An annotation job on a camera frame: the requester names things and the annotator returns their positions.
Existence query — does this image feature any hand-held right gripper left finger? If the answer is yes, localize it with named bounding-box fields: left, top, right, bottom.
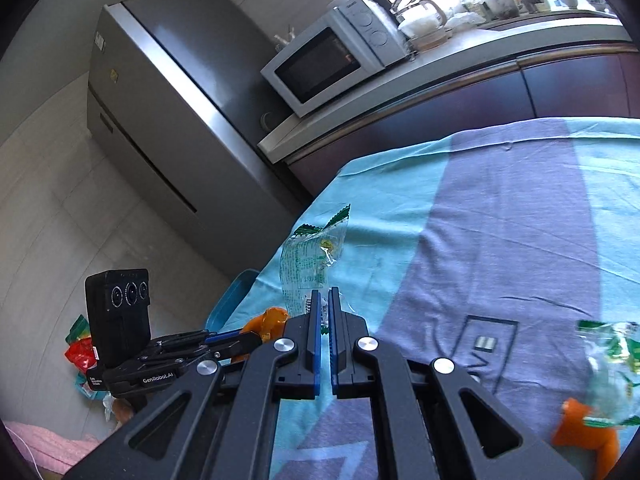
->
left=62, top=287, right=323, bottom=480

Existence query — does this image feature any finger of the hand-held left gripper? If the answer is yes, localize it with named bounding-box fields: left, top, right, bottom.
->
left=150, top=329, right=246, bottom=348
left=197, top=334, right=263, bottom=363

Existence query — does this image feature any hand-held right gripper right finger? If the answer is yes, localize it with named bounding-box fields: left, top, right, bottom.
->
left=327, top=286, right=583, bottom=480

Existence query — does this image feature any blue plastic bin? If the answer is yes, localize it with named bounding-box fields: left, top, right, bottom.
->
left=205, top=268, right=261, bottom=333

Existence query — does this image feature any orange peel piece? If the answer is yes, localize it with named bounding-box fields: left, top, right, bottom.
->
left=240, top=306, right=290, bottom=346
left=552, top=399, right=621, bottom=480

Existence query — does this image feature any green clear plastic wrapper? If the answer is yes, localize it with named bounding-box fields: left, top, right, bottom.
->
left=279, top=203, right=351, bottom=321
left=577, top=319, right=640, bottom=428

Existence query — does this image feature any person's left forearm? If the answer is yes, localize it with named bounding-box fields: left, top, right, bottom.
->
left=0, top=420, right=116, bottom=478

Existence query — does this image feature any green snack packet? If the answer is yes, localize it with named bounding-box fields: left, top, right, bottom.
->
left=65, top=315, right=90, bottom=346

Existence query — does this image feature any red snack packet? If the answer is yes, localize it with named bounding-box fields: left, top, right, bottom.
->
left=65, top=337, right=98, bottom=376

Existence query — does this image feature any teal and purple tablecloth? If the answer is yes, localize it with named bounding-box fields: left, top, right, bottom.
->
left=205, top=116, right=640, bottom=480

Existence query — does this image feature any grey refrigerator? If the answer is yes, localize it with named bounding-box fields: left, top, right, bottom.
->
left=86, top=0, right=313, bottom=281

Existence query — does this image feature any kitchen counter cabinet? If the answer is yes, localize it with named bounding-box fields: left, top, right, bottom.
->
left=257, top=10, right=640, bottom=196

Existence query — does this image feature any white microwave oven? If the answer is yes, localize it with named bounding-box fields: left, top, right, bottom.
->
left=260, top=2, right=413, bottom=118

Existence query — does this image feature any glass kettle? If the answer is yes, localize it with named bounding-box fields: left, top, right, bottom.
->
left=390, top=0, right=451, bottom=43

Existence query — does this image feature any white plastic bag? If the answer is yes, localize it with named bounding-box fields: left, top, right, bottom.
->
left=445, top=7, right=486, bottom=28

